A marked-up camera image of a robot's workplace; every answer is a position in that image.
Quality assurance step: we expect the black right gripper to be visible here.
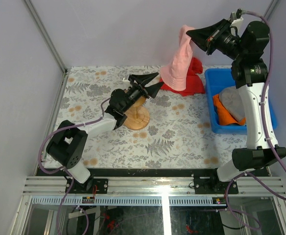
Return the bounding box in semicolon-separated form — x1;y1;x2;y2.
186;19;246;61

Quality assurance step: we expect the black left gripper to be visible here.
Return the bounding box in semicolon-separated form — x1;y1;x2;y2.
122;71;163;113

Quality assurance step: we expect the pink bucket hat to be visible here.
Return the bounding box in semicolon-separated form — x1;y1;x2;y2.
160;25;194;92

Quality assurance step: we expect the wooden hat stand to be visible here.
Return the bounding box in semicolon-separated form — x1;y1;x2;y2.
123;97;150;131

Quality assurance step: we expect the red cloth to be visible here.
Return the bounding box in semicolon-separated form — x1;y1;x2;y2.
161;57;205;96

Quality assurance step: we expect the grey bucket hat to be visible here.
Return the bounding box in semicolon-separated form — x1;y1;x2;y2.
219;86;245;121

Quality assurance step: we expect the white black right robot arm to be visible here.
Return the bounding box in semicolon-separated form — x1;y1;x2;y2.
160;19;286;193

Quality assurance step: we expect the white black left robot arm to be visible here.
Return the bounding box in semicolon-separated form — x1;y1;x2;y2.
46;72;164;193

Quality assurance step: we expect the blue plastic bin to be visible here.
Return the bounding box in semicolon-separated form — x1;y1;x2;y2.
205;69;264;138

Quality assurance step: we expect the floral patterned table mat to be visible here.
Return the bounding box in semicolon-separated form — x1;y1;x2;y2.
56;66;246;168

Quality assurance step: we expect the orange hat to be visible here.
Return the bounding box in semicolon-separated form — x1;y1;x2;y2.
213;94;246;126

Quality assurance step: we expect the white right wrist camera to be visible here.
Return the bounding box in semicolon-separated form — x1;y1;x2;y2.
229;8;243;29

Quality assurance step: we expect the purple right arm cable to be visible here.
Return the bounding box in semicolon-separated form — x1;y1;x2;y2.
216;9;286;231

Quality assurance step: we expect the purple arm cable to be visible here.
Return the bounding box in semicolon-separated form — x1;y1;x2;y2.
37;97;114;235
216;9;286;231

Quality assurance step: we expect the right aluminium corner post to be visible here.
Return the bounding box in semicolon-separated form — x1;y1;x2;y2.
263;0;281;19

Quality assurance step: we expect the aluminium corner frame post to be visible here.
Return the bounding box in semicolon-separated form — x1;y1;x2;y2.
22;0;68;74

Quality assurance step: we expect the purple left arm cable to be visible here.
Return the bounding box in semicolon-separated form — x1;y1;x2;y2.
37;97;114;235

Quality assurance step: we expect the aluminium mounting rail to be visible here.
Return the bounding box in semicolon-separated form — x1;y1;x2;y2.
23;176;272;197

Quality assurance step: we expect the white slotted cable duct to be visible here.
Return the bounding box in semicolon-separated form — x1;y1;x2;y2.
31;195;226;207

